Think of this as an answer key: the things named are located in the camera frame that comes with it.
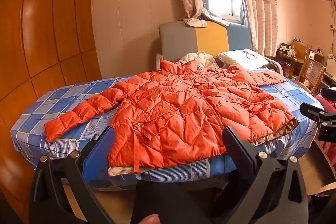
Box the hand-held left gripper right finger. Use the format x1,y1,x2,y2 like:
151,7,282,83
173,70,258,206
210,126,309,224

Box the orange puffer jacket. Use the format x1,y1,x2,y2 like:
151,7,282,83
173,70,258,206
44,59,300,177

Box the wooden wardrobe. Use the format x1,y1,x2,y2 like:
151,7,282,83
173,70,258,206
0,0,102,222

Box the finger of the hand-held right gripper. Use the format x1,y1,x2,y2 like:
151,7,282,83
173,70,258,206
321,88,336,99
300,102,326,123

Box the person's left hand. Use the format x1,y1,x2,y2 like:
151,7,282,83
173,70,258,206
139,214,161,224

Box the beige quilted garment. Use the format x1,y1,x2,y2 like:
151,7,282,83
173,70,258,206
177,51,219,69

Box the bed with blue plaid sheet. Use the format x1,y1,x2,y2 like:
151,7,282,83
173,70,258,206
10,70,324,191

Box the white printed pillow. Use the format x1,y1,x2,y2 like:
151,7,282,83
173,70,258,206
217,49,269,70

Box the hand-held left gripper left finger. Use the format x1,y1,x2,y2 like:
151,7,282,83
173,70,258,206
29,126,116,224

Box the grey yellow blue headboard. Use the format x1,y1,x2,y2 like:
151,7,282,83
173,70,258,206
158,20,253,77

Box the white floral cabinet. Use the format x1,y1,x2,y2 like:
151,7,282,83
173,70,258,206
325,52,336,88

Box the wooden desk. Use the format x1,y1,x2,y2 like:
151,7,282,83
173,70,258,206
276,42,325,81

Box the rattan chair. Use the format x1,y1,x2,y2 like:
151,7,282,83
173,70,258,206
298,58,326,95

